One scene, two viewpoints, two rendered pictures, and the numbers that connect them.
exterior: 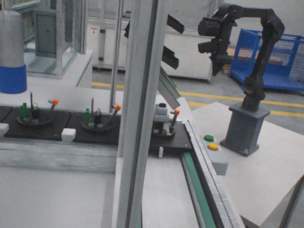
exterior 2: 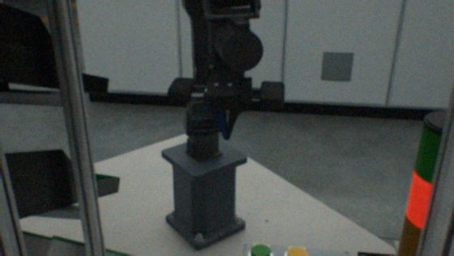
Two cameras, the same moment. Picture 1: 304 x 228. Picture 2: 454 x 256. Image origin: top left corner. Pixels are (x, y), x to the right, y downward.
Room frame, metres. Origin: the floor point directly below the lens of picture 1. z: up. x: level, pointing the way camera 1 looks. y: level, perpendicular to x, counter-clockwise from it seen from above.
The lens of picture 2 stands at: (1.01, 0.49, 1.60)
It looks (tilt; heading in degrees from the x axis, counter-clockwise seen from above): 26 degrees down; 284
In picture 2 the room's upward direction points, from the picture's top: straight up
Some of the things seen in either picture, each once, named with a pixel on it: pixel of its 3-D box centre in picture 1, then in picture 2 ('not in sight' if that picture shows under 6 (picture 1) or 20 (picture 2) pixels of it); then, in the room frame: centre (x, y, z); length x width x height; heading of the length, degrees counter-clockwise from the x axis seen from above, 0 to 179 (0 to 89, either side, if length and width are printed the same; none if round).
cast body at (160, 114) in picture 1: (159, 111); not in sight; (1.11, -0.03, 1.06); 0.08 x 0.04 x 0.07; 97
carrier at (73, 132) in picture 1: (97, 116); not in sight; (1.08, 0.22, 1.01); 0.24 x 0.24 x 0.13; 7
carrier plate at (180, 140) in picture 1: (158, 133); not in sight; (1.11, -0.04, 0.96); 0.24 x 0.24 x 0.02; 7
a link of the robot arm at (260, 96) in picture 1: (254, 91); (204, 118); (1.29, -0.45, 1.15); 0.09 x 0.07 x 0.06; 26
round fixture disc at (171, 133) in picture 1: (159, 129); not in sight; (1.11, -0.04, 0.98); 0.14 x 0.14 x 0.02
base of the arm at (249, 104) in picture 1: (251, 102); (203, 142); (1.30, -0.45, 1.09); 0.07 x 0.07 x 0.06; 51
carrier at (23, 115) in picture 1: (35, 111); not in sight; (1.05, 0.46, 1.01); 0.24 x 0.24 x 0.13; 7
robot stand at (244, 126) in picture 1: (244, 128); (204, 189); (1.29, -0.45, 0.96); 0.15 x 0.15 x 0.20; 51
